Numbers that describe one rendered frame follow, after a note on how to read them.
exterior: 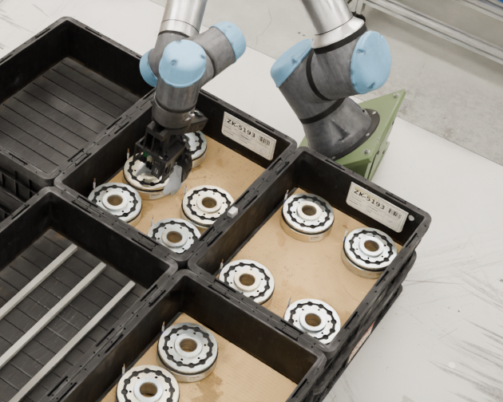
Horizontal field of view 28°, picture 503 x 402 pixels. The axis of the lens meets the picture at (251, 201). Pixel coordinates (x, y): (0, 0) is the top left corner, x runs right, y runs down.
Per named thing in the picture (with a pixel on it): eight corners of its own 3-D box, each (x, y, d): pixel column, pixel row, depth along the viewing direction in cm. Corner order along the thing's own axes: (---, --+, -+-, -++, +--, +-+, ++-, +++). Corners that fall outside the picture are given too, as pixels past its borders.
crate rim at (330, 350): (299, 151, 199) (301, 143, 198) (432, 224, 191) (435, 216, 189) (181, 273, 175) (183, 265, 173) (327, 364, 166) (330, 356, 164)
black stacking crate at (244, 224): (291, 185, 206) (301, 145, 198) (417, 256, 198) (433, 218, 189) (178, 305, 182) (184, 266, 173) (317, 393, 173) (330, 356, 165)
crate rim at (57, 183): (177, 84, 208) (179, 75, 206) (299, 151, 199) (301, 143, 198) (49, 191, 183) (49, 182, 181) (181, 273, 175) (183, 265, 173)
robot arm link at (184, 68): (219, 52, 171) (188, 75, 166) (208, 97, 179) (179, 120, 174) (184, 28, 173) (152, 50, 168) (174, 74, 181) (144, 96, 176)
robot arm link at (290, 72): (311, 90, 225) (280, 41, 219) (357, 79, 215) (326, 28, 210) (286, 123, 218) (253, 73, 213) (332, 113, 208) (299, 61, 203)
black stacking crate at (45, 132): (65, 57, 223) (65, 16, 215) (172, 117, 215) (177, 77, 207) (-66, 151, 199) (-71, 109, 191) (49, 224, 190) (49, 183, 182)
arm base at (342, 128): (333, 120, 231) (311, 86, 227) (383, 111, 219) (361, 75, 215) (300, 162, 223) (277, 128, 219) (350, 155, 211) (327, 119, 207)
